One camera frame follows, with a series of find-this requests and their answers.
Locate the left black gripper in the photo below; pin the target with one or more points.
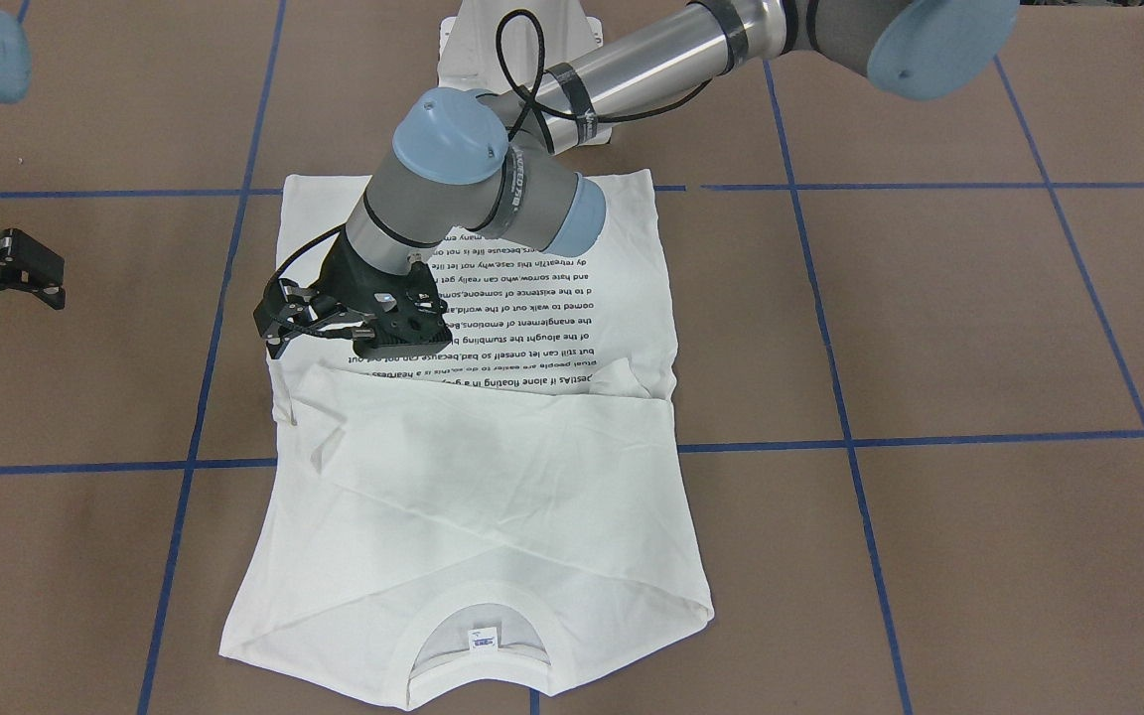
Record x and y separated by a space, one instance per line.
342 270

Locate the white long-sleeve printed shirt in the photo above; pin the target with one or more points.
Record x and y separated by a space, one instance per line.
508 509

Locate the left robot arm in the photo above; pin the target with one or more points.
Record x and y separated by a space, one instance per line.
487 162

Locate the white camera mast base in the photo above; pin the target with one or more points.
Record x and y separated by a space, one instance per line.
468 56

